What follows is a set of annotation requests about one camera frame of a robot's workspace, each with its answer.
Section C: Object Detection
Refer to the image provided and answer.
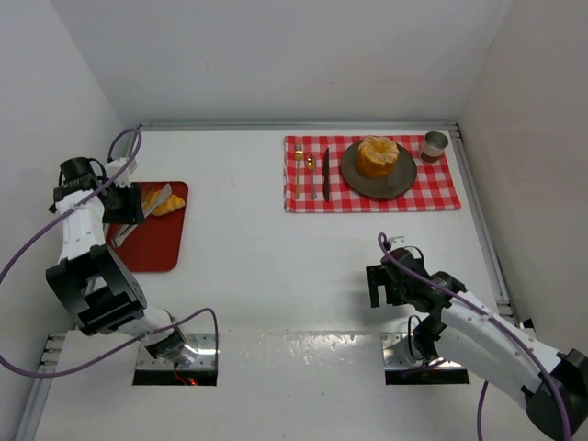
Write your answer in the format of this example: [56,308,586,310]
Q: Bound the silver metal tongs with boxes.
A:
[110,183,172,248]

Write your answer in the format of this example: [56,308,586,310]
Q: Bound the golden croissant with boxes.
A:
[141,190,186,217]

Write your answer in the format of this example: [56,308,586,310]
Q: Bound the round sugar-topped bread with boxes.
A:
[356,136,400,179]

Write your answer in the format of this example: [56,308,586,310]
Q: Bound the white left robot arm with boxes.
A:
[46,157,190,365]

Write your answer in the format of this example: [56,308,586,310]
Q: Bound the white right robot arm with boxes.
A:
[366,248,587,440]

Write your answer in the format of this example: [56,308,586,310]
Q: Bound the red plastic tray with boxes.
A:
[107,206,187,273]

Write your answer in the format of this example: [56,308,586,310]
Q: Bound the dark round plate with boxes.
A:
[340,141,417,200]

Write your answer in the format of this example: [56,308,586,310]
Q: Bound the black knife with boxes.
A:
[322,148,331,202]

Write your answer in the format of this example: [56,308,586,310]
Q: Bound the red white checkered cloth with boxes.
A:
[284,135,461,213]

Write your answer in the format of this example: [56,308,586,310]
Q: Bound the iridescent gold spoon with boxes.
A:
[306,153,317,200]

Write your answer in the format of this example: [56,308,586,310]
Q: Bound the metal cup brown base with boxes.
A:
[419,131,449,164]

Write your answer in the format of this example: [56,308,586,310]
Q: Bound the gold fork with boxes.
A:
[294,144,304,199]

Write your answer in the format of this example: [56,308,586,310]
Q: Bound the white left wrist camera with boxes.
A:
[105,157,137,188]

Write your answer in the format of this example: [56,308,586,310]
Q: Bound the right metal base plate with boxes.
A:
[380,333,464,373]

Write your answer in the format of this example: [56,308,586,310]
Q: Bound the metal base plate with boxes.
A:
[135,333,217,373]
[380,333,464,373]

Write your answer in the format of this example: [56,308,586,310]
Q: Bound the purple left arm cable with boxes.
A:
[0,128,218,379]

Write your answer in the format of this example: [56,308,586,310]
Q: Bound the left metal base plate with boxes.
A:
[135,333,217,373]

